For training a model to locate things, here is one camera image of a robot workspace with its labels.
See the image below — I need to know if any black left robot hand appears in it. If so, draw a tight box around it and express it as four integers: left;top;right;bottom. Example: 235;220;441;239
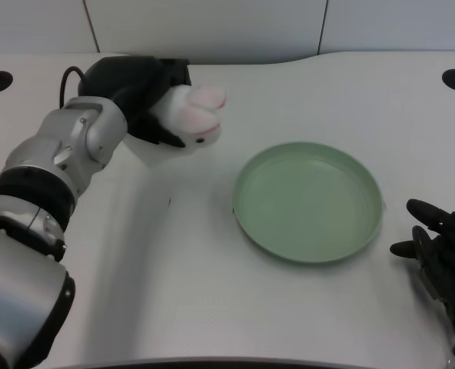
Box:
76;55;193;148

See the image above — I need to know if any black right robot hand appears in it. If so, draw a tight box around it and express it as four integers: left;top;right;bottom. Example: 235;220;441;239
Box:
389;198;455;346

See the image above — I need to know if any white plush rabbit doll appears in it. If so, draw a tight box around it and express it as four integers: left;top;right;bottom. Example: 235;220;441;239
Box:
148;85;228;154

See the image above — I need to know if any green round plate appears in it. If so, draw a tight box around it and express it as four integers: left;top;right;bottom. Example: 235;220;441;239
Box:
231;141;387;266

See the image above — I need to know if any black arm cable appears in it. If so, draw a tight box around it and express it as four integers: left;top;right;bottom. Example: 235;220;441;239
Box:
59;66;87;109

